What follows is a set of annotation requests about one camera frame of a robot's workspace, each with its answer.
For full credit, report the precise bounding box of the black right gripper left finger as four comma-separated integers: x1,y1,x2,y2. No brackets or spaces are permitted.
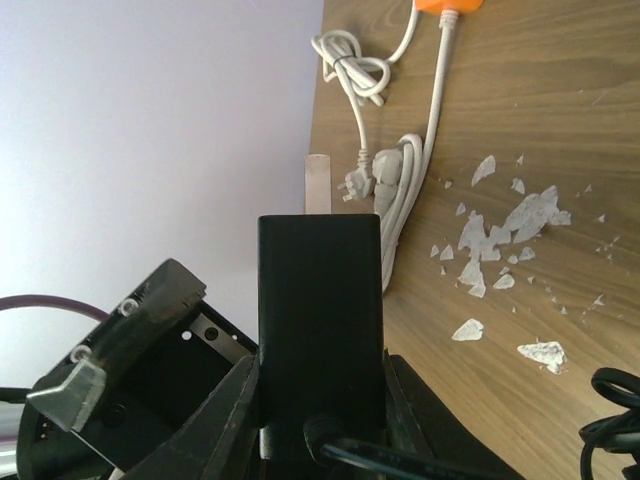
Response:
124,355,259,480

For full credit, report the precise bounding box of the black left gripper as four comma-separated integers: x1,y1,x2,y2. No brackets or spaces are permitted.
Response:
16,299,257,479

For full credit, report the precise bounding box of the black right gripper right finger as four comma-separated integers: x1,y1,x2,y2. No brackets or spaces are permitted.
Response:
384,352,522,479

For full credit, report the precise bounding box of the pink plug adapter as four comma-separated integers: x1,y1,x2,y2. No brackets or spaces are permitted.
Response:
304,154,332,215

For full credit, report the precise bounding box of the white debris pile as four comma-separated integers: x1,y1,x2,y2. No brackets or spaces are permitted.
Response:
428,153,621,376

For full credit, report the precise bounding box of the orange power strip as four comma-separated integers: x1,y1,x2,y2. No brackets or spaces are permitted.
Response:
414,0,484,16

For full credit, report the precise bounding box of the black thin wire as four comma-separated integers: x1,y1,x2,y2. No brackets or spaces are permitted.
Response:
577,367,640,480

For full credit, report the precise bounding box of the white bundled orange-strip cable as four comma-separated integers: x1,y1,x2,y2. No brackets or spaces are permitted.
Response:
372,12,461,296

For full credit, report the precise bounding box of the white coiled teal-strip cable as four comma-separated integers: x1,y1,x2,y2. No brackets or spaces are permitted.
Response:
310,4,421,205

